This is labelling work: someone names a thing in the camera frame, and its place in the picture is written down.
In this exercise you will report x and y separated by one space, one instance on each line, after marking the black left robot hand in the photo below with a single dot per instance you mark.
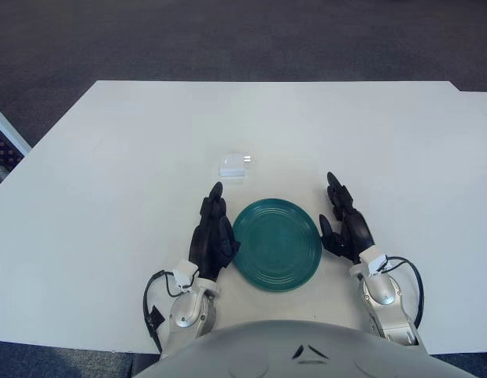
211 236

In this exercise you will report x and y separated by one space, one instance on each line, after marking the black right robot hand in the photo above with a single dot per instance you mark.
355 230

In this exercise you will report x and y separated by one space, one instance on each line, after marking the white charger block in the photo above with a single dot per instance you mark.
233 167

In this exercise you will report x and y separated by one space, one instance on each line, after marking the dark green round plate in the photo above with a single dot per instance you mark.
276 246

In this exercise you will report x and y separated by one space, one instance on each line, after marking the silver robot torso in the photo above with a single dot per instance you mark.
306 354

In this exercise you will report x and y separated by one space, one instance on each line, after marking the white shelf board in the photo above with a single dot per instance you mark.
9 130

